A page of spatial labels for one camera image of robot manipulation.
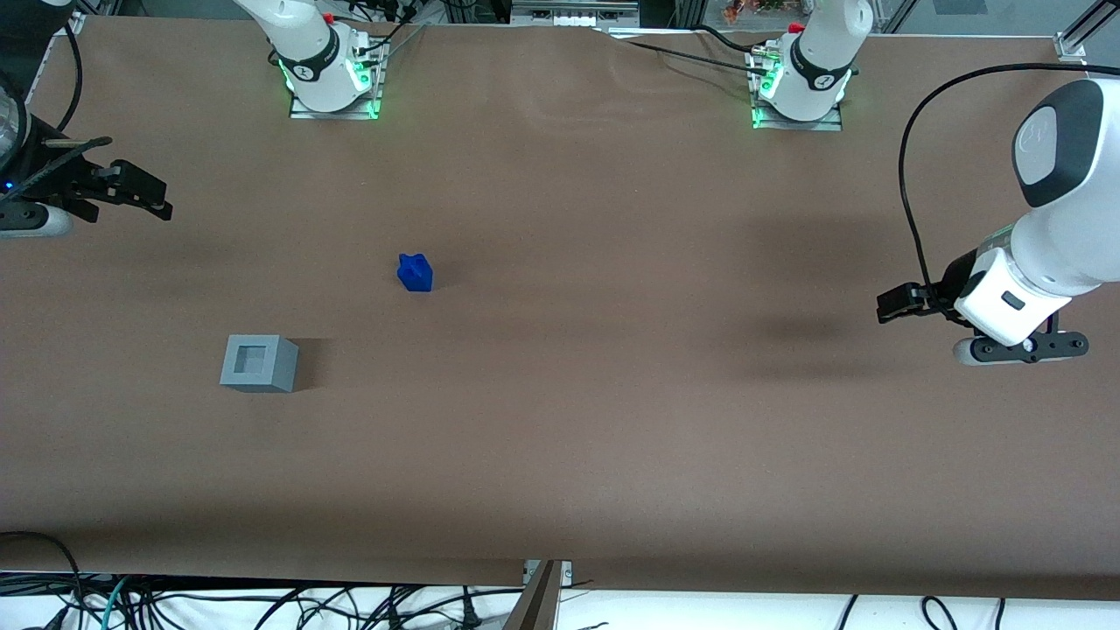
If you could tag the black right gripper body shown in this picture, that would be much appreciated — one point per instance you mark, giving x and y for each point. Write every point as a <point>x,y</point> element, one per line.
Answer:
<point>54,178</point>

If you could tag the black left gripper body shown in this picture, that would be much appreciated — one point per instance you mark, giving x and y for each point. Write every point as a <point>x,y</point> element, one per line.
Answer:
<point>955,282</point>

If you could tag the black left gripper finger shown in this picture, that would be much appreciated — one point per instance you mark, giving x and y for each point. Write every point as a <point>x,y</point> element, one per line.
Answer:
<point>926,293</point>
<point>899,306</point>

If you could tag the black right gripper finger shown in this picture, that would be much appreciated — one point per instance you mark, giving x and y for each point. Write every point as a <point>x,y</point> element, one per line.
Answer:
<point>136,181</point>
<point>157,210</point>

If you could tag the blue plastic part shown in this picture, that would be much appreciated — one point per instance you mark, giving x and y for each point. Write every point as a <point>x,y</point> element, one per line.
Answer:
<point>416,273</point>

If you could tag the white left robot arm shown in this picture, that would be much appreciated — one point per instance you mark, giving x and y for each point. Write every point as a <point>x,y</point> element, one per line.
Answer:
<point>1067,236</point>

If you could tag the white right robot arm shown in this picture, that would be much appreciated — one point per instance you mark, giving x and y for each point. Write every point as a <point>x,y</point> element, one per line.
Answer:
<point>315,61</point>

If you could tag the gray cube base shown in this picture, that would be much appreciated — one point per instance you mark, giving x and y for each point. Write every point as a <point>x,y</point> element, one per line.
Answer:
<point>258,363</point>

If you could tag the orange objects behind table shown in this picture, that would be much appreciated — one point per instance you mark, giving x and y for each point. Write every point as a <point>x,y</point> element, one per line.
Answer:
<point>744,9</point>

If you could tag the grey device behind table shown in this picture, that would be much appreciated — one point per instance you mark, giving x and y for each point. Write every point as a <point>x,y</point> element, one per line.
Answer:
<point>569,13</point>

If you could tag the aluminium profile beam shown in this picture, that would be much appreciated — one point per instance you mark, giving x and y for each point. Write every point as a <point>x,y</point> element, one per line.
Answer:
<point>535,604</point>

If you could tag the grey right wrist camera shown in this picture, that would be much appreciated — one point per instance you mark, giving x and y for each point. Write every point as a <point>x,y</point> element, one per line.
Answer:
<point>31,223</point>

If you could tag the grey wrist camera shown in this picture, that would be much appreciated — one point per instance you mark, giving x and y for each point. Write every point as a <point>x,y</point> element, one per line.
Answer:
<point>989,350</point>
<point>31,223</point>

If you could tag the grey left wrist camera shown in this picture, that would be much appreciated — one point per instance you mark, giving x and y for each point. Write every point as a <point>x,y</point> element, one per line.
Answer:
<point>989,350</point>

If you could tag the metal corner bracket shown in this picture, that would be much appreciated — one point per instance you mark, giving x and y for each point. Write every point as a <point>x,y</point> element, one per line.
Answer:
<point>72,24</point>
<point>1069,45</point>

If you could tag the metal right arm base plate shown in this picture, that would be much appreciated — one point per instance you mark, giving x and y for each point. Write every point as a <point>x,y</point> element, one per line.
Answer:
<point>337,112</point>

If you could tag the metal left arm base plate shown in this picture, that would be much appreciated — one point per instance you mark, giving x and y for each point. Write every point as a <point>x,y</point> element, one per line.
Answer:
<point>796,125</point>

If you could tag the slanted aluminium frame profile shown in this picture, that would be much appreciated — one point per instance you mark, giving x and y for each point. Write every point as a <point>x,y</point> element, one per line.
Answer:
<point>1098,17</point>

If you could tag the metal table edge bracket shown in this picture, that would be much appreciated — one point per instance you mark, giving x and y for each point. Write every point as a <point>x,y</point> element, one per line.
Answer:
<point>564,570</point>

